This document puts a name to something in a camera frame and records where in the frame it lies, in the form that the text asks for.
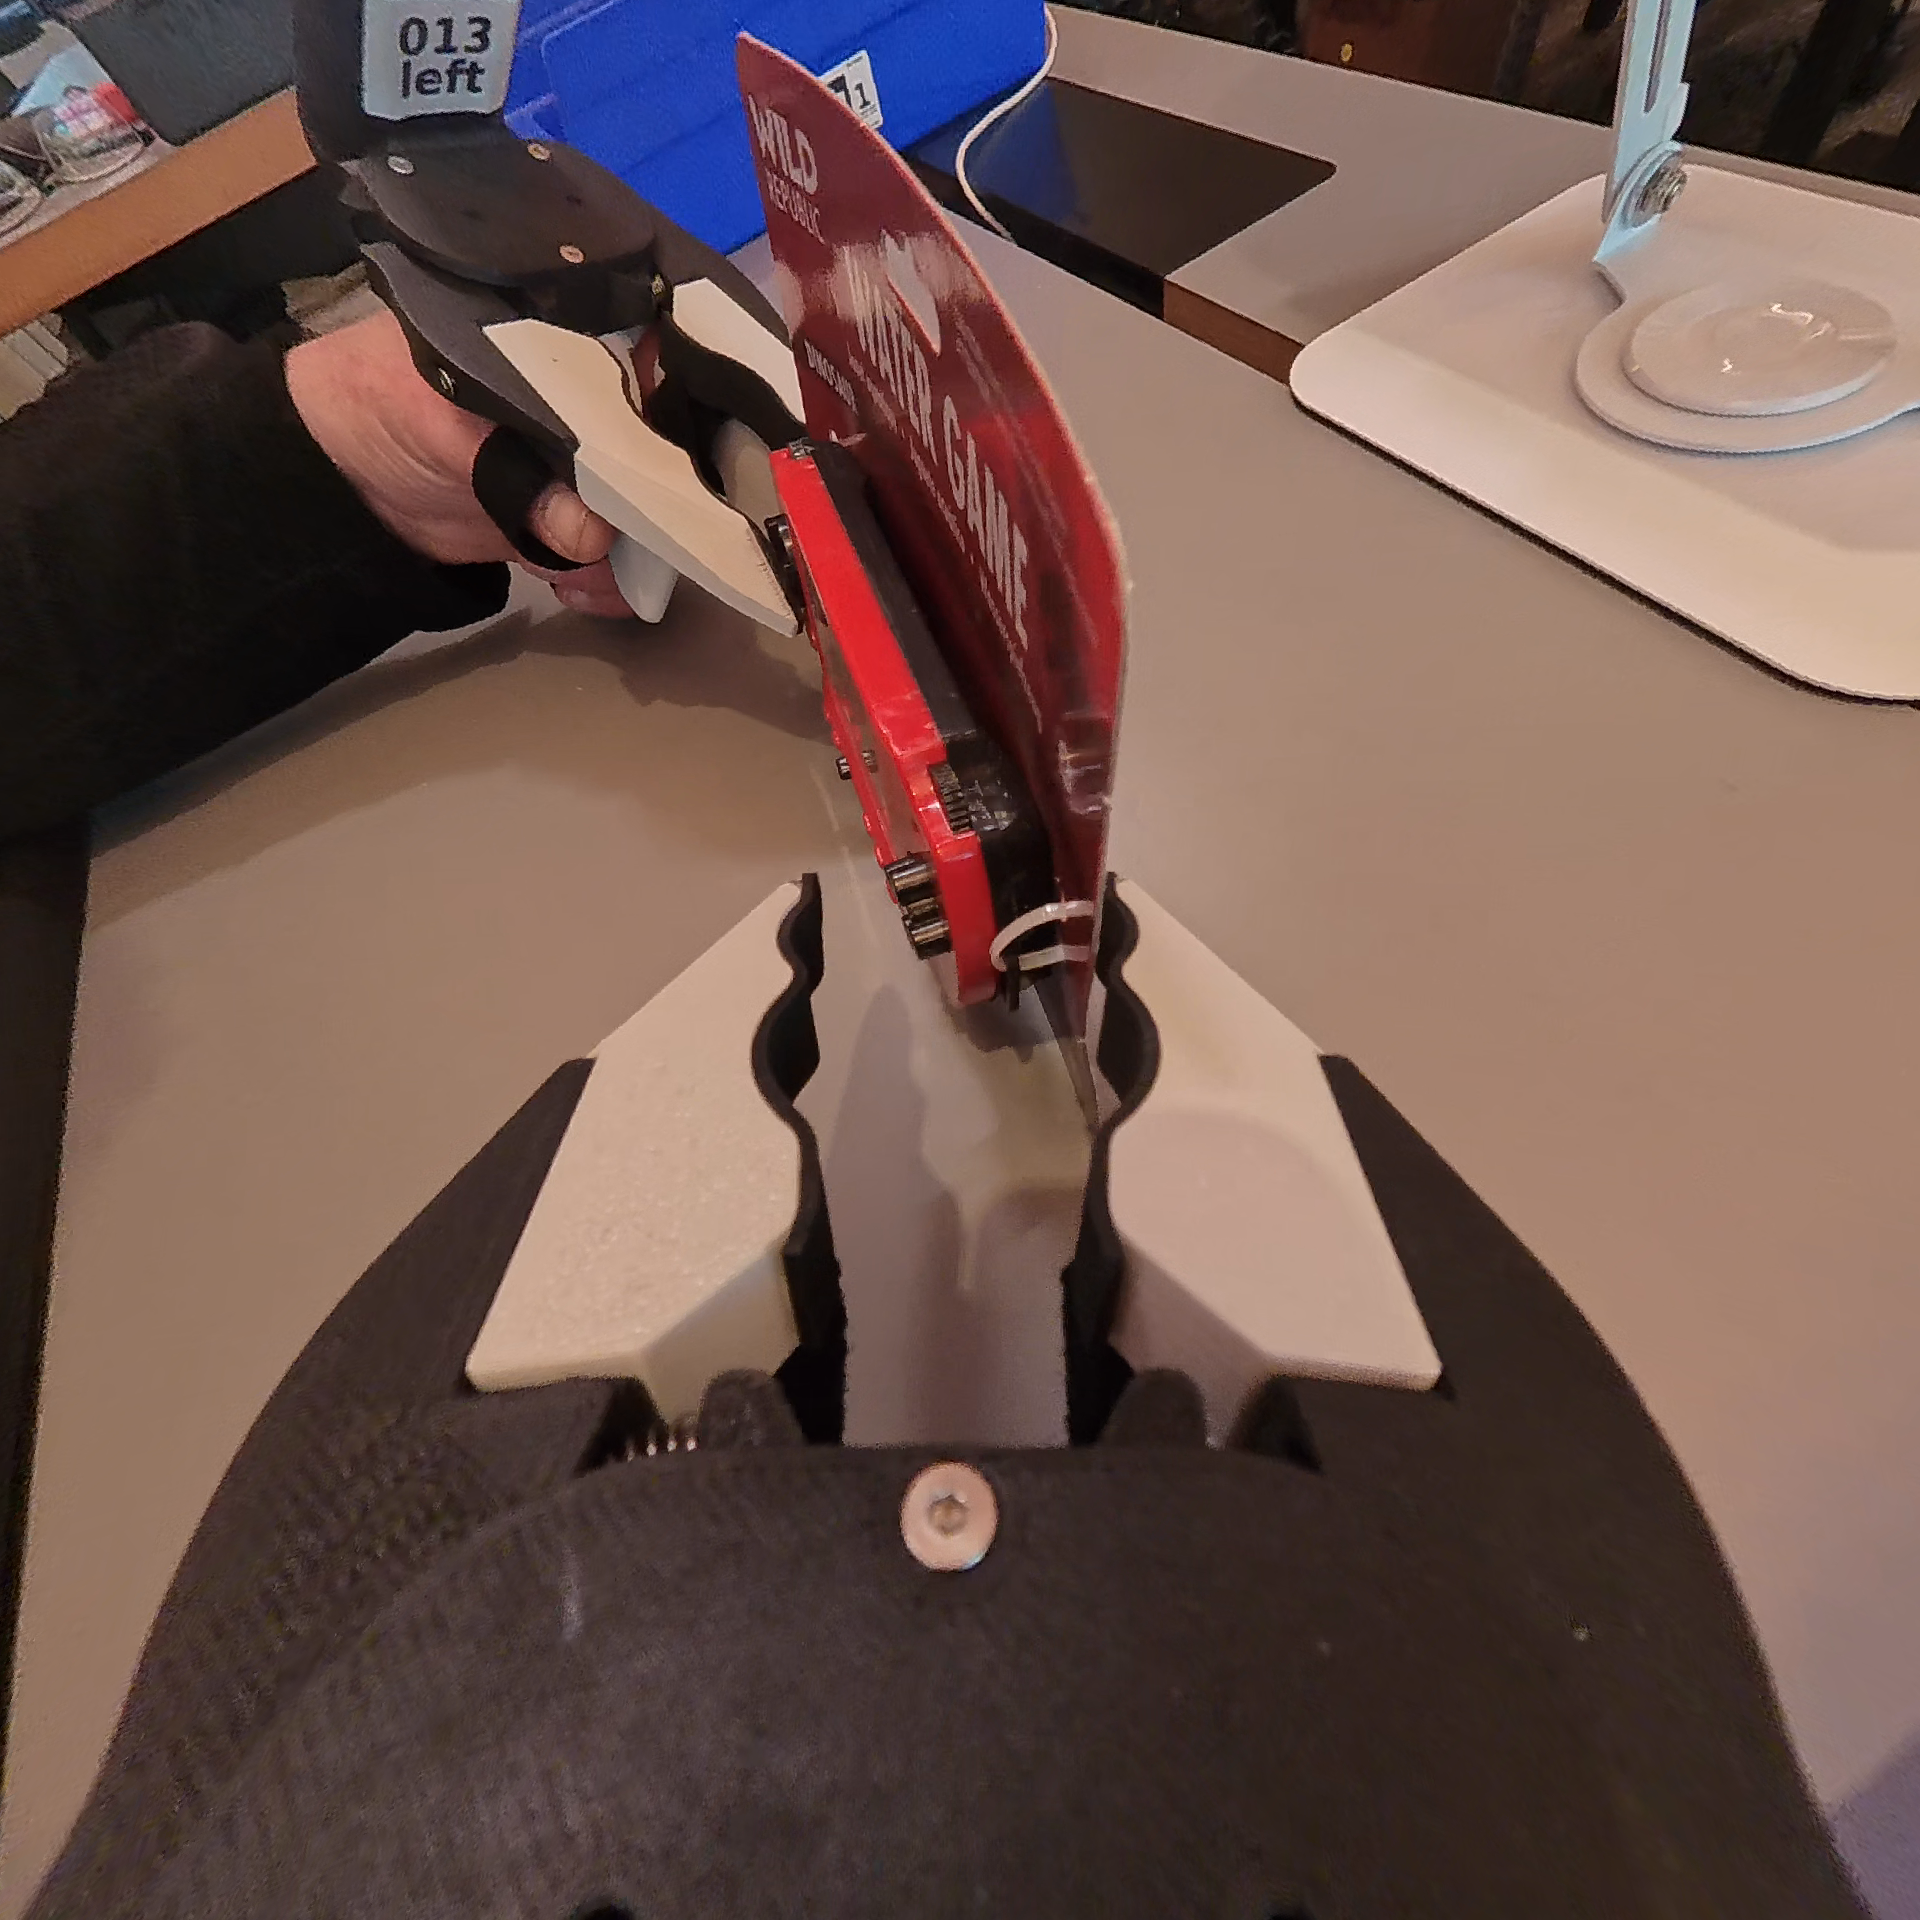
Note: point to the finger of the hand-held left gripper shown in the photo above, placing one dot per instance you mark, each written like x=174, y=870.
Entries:
x=662, y=481
x=734, y=359

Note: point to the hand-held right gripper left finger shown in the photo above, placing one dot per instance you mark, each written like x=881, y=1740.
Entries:
x=646, y=1200

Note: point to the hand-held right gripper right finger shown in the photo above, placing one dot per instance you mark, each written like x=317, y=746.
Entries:
x=1276, y=1200

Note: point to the red handheld toy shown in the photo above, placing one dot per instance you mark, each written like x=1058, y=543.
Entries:
x=962, y=450

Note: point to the person's left forearm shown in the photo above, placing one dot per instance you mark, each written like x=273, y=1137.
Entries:
x=182, y=600

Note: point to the person's left hand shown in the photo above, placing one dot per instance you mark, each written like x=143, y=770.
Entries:
x=390, y=450

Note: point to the blue plastic bin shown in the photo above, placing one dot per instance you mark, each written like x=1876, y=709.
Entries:
x=534, y=120

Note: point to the blue bin with tag sticker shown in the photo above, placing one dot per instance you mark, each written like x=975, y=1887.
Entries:
x=721, y=90

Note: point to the black storage crate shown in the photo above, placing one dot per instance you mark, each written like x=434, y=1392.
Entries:
x=196, y=61

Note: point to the black desk mat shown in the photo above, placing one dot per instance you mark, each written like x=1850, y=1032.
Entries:
x=1172, y=182

